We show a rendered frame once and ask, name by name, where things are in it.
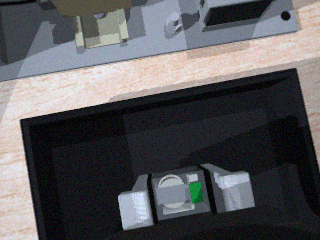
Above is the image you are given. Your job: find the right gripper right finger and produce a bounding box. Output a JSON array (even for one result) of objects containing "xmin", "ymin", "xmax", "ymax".
[{"xmin": 197, "ymin": 163, "xmax": 255, "ymax": 214}]

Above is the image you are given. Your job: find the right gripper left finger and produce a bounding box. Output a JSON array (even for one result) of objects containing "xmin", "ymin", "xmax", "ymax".
[{"xmin": 118, "ymin": 174, "xmax": 158, "ymax": 230}]

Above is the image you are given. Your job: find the black parts tray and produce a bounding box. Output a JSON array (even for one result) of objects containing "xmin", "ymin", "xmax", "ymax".
[{"xmin": 19, "ymin": 68, "xmax": 320, "ymax": 240}]

